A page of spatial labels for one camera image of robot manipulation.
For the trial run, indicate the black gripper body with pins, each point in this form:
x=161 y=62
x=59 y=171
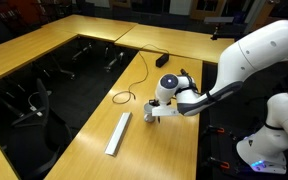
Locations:
x=154 y=103

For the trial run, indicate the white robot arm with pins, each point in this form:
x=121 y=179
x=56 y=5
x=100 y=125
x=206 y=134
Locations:
x=264 y=150

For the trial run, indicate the white mug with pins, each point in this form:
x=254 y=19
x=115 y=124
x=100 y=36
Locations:
x=148 y=117

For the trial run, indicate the black power adapter box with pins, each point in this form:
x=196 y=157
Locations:
x=162 y=60

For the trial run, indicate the silver metal bar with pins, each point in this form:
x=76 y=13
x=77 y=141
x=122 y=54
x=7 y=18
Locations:
x=118 y=134

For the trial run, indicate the black office chair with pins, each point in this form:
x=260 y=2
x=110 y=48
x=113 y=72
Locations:
x=37 y=139

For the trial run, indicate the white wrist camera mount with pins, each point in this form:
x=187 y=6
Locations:
x=164 y=111

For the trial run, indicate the black clamp with orange handle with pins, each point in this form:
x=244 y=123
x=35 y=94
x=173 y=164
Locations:
x=214 y=129

